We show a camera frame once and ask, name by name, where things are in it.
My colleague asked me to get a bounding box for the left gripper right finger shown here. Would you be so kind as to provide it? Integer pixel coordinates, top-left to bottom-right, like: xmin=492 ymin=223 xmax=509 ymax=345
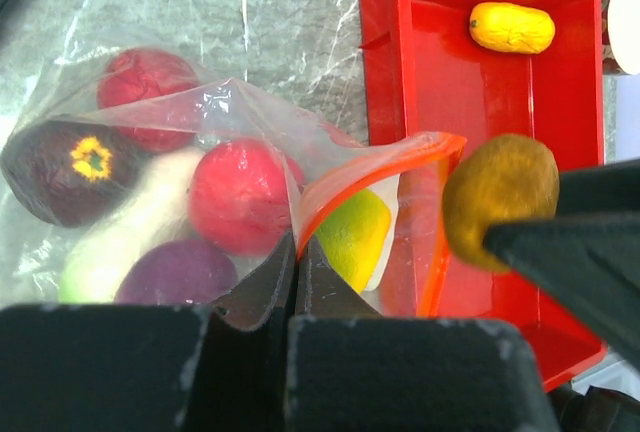
xmin=287 ymin=240 xmax=558 ymax=431

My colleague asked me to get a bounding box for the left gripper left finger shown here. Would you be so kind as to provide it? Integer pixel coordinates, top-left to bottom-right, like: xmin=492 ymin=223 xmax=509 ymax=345
xmin=1 ymin=236 xmax=297 ymax=431

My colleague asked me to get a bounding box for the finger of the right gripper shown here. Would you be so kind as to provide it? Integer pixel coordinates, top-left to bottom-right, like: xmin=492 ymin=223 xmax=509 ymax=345
xmin=557 ymin=158 xmax=640 ymax=215
xmin=483 ymin=213 xmax=639 ymax=368

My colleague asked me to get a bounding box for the brown kiwi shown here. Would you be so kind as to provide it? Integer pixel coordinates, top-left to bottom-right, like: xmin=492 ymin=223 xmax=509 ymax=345
xmin=441 ymin=134 xmax=560 ymax=274

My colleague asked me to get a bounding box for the yellow lemon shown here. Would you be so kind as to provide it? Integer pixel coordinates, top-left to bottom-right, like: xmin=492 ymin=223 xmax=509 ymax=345
xmin=315 ymin=188 xmax=392 ymax=293

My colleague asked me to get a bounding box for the purple onion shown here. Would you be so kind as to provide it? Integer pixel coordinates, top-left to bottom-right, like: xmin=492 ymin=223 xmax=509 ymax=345
xmin=114 ymin=239 xmax=239 ymax=305

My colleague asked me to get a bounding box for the white radish with leaves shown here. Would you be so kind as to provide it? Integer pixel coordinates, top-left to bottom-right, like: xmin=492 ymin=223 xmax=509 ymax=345
xmin=58 ymin=146 xmax=204 ymax=303

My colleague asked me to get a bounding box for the yellow banana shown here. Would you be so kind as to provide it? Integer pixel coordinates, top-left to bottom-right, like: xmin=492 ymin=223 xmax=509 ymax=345
xmin=468 ymin=2 xmax=556 ymax=55

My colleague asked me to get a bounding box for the dark maroon passion fruit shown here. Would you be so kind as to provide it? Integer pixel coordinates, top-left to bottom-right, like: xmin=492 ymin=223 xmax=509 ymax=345
xmin=1 ymin=120 xmax=146 ymax=228

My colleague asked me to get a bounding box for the clear zip bag orange zipper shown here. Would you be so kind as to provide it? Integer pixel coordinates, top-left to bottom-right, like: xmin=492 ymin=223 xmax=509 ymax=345
xmin=0 ymin=0 xmax=469 ymax=318

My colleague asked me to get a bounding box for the red apple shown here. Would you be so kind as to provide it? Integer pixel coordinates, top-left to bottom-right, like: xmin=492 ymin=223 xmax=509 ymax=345
xmin=188 ymin=138 xmax=291 ymax=258

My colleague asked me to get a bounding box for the red wrinkled fruit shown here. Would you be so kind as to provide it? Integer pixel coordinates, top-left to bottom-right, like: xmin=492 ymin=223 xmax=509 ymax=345
xmin=96 ymin=47 xmax=201 ymax=153

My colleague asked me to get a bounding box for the white bowl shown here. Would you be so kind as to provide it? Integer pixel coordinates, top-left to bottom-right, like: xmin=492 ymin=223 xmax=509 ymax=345
xmin=601 ymin=0 xmax=640 ymax=76

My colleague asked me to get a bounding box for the red plastic bin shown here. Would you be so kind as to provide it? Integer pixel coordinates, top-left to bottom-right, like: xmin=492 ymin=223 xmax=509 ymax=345
xmin=360 ymin=0 xmax=605 ymax=389

